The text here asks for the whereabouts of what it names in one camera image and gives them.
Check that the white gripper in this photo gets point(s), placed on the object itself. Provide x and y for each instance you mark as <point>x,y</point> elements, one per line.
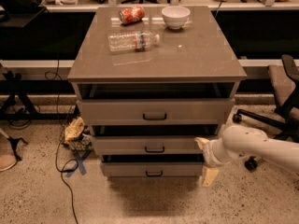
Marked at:
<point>209,154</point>

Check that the grey drawer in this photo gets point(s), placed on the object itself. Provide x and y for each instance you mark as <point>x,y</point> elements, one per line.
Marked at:
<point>151,169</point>
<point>146,145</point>
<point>155,112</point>

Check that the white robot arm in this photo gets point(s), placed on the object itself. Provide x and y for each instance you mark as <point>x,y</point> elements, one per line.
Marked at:
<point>237,141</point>

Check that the grey top drawer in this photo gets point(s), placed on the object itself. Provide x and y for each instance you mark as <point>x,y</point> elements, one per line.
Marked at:
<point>155,112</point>

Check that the grey bottom drawer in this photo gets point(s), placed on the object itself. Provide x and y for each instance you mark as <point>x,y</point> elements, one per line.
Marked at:
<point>151,169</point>

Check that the grey drawer cabinet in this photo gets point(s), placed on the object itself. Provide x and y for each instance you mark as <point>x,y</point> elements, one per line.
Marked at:
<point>194,62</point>

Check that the blue tape cross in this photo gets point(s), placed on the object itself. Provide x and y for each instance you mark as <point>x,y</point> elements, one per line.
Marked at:
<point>80,157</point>

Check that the clear plastic water bottle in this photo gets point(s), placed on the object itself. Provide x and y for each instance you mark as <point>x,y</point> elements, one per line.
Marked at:
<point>132,41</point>

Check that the white ceramic bowl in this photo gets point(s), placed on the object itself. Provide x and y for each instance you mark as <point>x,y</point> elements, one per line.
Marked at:
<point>175,16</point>

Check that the crushed orange soda can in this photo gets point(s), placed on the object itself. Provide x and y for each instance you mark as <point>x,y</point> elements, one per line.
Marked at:
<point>131,14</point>

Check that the black tripod stand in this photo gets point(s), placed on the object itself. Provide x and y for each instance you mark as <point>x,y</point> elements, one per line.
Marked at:
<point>16,88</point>

